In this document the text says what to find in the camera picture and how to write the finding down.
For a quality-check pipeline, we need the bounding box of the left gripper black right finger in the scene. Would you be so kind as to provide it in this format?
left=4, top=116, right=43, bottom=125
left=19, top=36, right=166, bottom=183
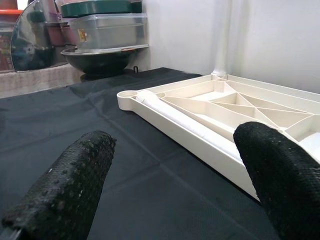
left=233, top=121, right=320, bottom=240

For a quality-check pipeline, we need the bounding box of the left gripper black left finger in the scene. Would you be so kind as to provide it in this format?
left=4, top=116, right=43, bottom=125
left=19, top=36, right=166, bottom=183
left=1, top=130, right=117, bottom=240

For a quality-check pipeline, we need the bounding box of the white plastic children table top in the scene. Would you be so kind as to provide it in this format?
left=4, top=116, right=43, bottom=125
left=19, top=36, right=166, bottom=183
left=116, top=73, right=320, bottom=202

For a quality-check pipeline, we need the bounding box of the black tablecloth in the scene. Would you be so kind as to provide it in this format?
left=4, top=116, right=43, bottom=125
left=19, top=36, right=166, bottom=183
left=0, top=66, right=320, bottom=240

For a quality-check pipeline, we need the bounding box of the beige cloth covered stand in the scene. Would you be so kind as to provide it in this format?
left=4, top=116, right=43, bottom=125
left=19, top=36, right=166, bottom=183
left=0, top=62, right=85, bottom=100

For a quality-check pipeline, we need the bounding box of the black wok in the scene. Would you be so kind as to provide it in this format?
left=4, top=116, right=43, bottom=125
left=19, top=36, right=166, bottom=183
left=60, top=46, right=141, bottom=76

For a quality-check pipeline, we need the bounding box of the clear plastic storage box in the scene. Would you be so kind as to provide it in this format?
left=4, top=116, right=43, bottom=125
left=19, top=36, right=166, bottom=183
left=67, top=13, right=150, bottom=53

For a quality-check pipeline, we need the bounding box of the green pot lid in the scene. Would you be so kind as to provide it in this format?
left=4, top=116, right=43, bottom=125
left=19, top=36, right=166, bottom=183
left=60, top=0, right=144, bottom=19

